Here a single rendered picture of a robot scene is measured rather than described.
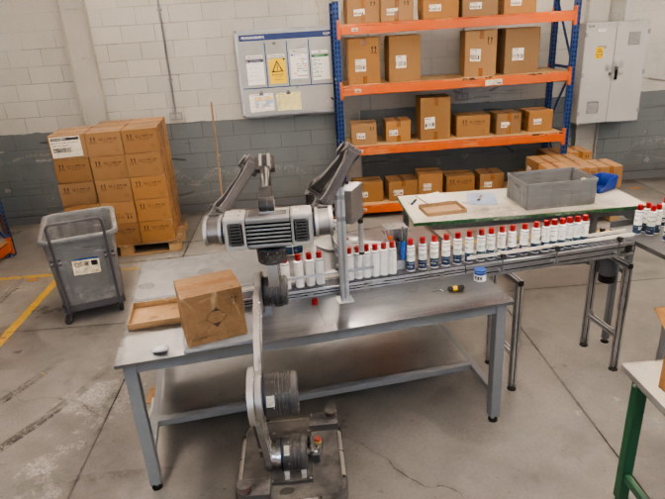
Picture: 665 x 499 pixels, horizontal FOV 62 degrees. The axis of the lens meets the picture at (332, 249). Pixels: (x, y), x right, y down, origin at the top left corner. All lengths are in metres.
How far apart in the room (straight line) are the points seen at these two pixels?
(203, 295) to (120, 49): 5.30
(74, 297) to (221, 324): 2.58
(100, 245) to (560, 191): 3.80
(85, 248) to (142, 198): 1.49
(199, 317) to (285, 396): 0.72
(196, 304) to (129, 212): 3.77
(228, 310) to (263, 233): 0.52
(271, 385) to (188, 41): 5.75
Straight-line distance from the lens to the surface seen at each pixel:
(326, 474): 2.96
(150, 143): 6.24
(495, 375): 3.46
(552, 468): 3.45
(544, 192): 4.78
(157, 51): 7.59
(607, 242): 4.02
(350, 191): 2.94
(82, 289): 5.23
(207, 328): 2.85
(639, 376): 2.85
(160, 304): 3.41
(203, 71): 7.51
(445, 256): 3.43
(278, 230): 2.49
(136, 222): 6.50
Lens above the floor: 2.29
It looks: 22 degrees down
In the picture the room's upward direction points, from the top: 4 degrees counter-clockwise
